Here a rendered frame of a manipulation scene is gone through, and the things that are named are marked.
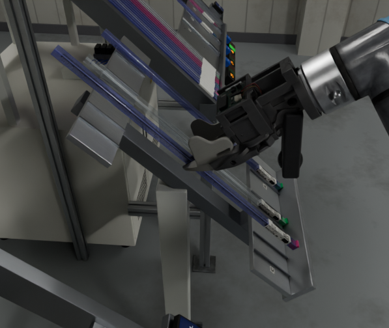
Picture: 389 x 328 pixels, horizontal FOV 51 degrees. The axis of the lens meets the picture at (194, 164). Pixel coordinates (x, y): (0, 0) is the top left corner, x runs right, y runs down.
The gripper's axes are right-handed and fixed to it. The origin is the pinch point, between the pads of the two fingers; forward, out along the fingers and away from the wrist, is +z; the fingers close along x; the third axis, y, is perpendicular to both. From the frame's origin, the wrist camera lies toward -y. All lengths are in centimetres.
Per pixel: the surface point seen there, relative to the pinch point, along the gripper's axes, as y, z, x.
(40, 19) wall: 21, 176, -294
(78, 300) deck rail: 1.6, 15.2, 20.0
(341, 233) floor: -112, 6, -76
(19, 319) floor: -42, 108, -25
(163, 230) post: -16.3, 20.0, -8.2
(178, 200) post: -10.8, 11.9, -8.1
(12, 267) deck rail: 10.8, 16.9, 20.3
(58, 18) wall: 13, 162, -293
